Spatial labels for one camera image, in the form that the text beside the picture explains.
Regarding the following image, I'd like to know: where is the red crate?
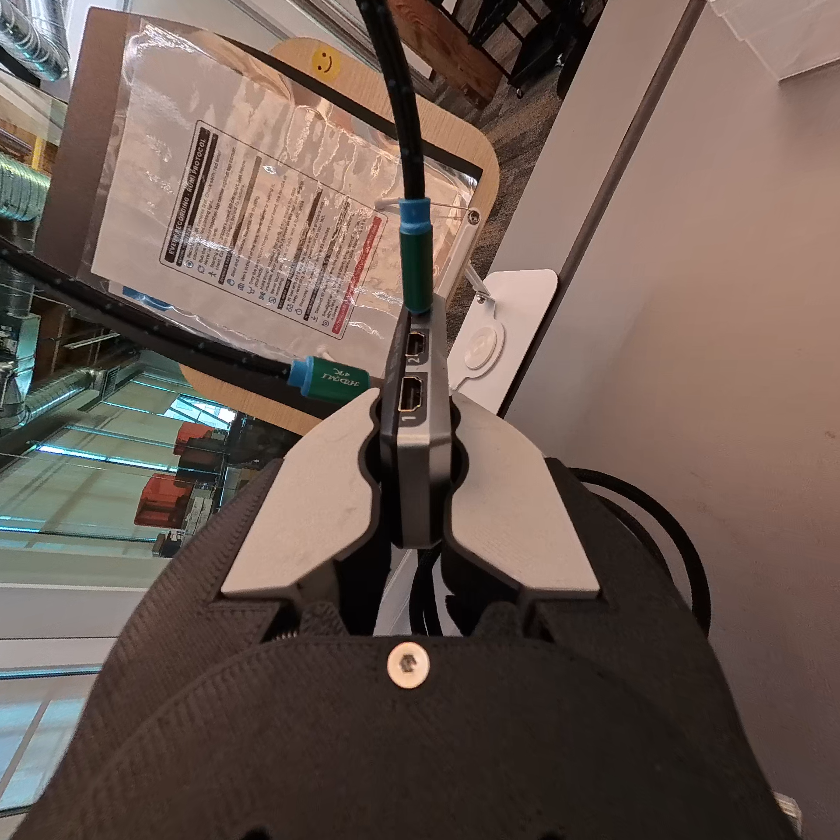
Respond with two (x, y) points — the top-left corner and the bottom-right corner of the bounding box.
(134, 472), (198, 526)
(174, 420), (231, 460)

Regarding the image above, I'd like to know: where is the grey hdmi switch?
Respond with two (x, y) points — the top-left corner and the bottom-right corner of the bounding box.
(381, 295), (470, 551)

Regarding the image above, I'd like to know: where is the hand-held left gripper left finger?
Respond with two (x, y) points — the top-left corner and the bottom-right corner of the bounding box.
(222, 387), (383, 599)

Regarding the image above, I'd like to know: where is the silver flexible duct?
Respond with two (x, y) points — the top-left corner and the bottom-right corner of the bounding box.
(0, 0), (72, 83)
(0, 152), (53, 224)

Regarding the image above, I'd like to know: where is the thick black braided cable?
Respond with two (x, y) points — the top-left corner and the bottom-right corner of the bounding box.
(410, 459), (715, 639)

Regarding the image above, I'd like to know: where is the laminated instruction sheet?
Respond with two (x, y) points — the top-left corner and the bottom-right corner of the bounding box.
(39, 7), (483, 358)

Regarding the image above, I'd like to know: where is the white stand base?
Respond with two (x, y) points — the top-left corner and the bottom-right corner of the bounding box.
(448, 269), (559, 417)

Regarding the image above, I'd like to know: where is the black wire cart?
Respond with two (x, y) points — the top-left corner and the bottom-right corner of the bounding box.
(433, 0), (605, 99)

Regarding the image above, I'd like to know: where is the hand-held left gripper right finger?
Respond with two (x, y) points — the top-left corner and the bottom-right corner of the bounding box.
(445, 394), (599, 599)

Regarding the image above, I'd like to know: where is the wooden sign board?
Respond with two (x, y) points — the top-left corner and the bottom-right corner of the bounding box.
(177, 36), (503, 437)

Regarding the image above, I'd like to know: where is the braided hdmi cable green plug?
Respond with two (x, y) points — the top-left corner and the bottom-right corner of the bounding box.
(356, 0), (435, 316)
(0, 236), (389, 404)

